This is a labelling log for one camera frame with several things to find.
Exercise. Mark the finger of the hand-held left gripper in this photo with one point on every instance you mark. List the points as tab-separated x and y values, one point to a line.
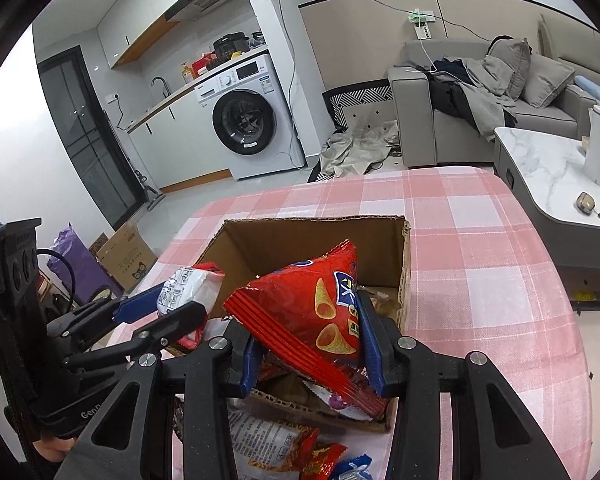
135	307
175	317

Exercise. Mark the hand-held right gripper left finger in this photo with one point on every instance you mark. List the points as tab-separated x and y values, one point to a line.
252	365

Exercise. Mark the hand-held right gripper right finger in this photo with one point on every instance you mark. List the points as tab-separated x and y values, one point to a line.
370	350

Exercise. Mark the white red printed snack packet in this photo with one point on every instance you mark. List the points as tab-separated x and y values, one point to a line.
195	285

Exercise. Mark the red cone snack packet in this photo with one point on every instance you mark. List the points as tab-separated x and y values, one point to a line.
320	310

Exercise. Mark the brown cardboard box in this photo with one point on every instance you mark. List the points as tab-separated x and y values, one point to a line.
290	245

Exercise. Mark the person's left hand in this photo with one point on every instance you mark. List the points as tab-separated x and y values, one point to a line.
55	447

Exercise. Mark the round stool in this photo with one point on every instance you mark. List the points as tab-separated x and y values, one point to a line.
105	293

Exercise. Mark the printed cardboard box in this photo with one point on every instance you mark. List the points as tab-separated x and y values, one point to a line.
127	257

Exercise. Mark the white red noodle snack packet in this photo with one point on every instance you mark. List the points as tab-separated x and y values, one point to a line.
265	435

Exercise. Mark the purple plastic bag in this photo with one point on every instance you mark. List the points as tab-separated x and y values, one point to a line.
80	260

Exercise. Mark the grey floor mop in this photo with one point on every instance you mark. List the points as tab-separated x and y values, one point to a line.
152	200

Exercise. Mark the blue snack packet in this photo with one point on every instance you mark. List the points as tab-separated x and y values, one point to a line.
355	467

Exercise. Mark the pink plaid tablecloth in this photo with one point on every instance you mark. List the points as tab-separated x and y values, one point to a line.
480	285

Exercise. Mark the black glass door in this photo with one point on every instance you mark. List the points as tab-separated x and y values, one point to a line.
90	145

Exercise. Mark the white base cabinets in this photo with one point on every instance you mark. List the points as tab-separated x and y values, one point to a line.
180	140

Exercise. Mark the grey crumpled floor sheet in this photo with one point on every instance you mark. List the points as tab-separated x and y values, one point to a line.
355	150

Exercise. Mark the white washing machine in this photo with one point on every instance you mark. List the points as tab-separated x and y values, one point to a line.
250	120

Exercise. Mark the chrome kitchen faucet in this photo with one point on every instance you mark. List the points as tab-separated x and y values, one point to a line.
162	86

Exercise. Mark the grey sofa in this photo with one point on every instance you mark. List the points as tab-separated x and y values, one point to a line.
415	120

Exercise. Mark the yellow bottle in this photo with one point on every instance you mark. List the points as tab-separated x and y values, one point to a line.
187	75

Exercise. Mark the marble coffee table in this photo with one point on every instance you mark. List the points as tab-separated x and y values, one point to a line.
540	170

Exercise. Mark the red container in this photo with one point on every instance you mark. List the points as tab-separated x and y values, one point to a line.
202	66

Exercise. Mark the pile of dark clothes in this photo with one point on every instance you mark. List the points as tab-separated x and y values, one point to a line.
460	95

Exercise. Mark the black rice cooker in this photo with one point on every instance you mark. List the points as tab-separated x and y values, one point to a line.
229	46

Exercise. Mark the grey pillow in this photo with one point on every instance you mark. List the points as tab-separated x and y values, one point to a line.
510	67
547	80

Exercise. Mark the light blue rolled mat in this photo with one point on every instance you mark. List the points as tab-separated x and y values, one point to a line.
597	89

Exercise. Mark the white wall cabinets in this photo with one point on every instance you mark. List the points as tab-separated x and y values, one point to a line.
130	25

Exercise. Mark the white wall power strip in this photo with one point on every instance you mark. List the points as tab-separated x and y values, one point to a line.
421	25

